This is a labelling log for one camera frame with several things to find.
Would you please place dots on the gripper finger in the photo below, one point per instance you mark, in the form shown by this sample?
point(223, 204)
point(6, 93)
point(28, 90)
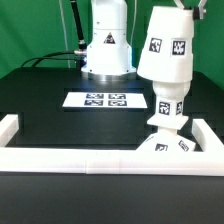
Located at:
point(199, 11)
point(179, 4)

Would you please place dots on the white lamp shade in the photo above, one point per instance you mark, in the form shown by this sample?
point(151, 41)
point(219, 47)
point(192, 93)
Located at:
point(167, 53)

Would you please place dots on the white lamp bulb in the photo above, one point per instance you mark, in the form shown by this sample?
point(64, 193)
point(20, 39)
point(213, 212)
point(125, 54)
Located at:
point(170, 98)

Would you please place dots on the white lamp base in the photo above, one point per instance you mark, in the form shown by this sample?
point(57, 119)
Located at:
point(167, 139)

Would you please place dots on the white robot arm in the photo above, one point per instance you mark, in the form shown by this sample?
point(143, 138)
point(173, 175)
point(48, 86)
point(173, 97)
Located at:
point(109, 55)

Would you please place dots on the white marker sheet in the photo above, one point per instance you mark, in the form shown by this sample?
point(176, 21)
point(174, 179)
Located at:
point(104, 100)

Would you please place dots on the white U-shaped fence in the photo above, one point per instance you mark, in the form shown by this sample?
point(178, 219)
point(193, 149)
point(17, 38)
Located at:
point(209, 161)

